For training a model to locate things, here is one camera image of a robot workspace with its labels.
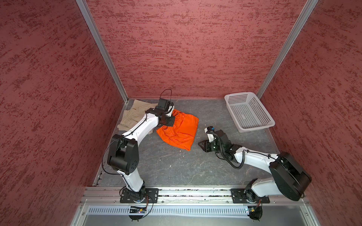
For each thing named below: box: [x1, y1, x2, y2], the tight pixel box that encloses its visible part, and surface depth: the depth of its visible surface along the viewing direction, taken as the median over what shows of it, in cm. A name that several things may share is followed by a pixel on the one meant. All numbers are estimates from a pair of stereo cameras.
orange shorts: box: [156, 109, 200, 152], surface depth 96 cm
